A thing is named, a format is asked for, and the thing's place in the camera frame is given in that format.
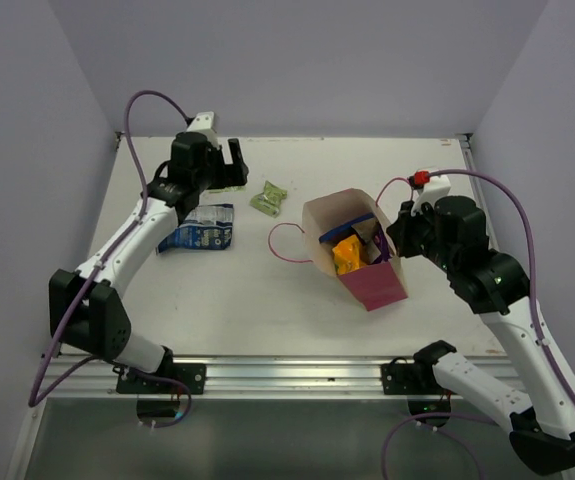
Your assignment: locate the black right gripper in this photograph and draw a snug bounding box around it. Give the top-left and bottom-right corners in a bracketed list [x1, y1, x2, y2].
[387, 197, 458, 273]

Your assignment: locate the green candy packet back side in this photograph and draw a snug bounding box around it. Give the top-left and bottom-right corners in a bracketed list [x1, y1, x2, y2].
[249, 181, 288, 218]

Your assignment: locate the purple Fox's candy bag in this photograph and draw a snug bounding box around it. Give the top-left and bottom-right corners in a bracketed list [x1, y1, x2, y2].
[366, 226, 391, 265]

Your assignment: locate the cream pink paper cake bag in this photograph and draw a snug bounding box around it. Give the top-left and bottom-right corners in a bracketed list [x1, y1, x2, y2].
[268, 175, 409, 312]

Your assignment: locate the orange mango gummy bag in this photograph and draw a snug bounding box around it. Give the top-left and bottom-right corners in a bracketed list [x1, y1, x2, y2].
[332, 234, 367, 276]

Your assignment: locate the small blue snack packet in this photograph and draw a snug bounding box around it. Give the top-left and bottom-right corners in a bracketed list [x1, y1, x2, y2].
[318, 213, 375, 244]

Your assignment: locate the green Himalaya candy packet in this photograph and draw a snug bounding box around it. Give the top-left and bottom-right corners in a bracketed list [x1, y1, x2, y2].
[208, 186, 246, 194]

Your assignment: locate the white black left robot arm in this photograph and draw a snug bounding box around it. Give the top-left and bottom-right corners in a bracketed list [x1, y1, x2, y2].
[48, 132, 249, 393]

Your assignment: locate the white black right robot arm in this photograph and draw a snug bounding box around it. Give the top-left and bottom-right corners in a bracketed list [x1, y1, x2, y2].
[387, 196, 575, 476]

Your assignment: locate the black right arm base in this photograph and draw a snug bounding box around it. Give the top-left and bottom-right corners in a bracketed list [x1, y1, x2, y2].
[380, 357, 440, 395]

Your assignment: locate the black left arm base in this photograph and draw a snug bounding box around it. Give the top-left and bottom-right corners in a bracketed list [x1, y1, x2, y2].
[112, 362, 207, 395]

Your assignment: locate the large blue chips bag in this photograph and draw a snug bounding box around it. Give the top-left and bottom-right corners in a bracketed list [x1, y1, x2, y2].
[156, 203, 234, 254]

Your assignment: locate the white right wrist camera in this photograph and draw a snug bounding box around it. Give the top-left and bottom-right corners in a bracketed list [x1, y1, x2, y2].
[407, 170, 451, 215]

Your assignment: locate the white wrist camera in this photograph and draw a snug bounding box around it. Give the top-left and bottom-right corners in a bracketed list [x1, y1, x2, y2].
[186, 111, 218, 136]
[407, 170, 451, 215]

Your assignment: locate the aluminium table edge rail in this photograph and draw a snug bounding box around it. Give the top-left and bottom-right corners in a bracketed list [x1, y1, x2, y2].
[456, 133, 500, 251]

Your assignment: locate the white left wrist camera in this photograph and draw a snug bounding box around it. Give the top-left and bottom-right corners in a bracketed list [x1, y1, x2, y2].
[186, 111, 218, 136]

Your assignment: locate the aluminium front mounting rail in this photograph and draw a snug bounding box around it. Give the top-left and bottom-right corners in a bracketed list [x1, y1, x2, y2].
[43, 355, 523, 400]

